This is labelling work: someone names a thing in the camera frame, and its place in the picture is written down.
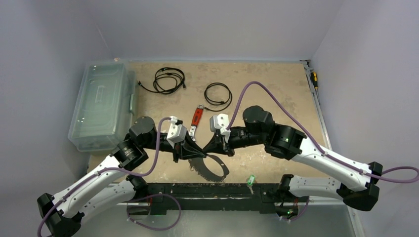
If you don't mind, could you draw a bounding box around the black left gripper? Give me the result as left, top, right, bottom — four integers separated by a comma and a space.
142, 129, 207, 162

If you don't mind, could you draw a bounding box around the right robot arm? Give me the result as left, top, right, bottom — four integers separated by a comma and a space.
203, 106, 382, 211

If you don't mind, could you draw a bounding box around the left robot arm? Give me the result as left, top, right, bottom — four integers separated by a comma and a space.
37, 116, 206, 237

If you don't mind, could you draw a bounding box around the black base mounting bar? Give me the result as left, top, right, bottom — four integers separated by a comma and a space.
144, 182, 310, 217

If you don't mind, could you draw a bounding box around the clear plastic storage box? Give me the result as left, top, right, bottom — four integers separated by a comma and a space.
68, 61, 136, 153

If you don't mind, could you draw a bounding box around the yellow black screwdriver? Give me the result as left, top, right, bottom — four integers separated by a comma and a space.
310, 72, 318, 90

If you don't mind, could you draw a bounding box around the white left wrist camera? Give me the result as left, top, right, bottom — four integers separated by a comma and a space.
166, 116, 187, 148

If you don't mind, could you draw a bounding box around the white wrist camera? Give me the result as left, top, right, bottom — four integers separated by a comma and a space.
209, 114, 231, 136
166, 116, 187, 148

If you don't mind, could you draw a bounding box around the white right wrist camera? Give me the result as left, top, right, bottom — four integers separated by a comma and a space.
209, 114, 231, 136

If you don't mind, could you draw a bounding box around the red handled adjustable wrench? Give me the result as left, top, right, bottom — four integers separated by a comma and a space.
189, 104, 205, 141

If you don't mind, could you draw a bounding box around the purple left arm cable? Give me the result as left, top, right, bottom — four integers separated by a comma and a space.
37, 118, 172, 237

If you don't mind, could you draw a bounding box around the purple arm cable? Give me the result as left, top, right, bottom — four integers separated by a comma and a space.
37, 118, 172, 237
226, 81, 419, 184

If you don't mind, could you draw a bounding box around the small coiled black cable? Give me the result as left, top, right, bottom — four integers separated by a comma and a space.
204, 82, 233, 113

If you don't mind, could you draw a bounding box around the large coiled black cable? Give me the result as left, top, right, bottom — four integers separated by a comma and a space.
137, 67, 187, 95

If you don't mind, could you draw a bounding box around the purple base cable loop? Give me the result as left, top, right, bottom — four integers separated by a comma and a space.
126, 192, 182, 231

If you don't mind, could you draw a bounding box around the aluminium frame rail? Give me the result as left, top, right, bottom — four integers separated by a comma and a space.
300, 60, 366, 237

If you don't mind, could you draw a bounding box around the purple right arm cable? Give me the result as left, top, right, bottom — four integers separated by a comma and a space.
226, 81, 419, 184

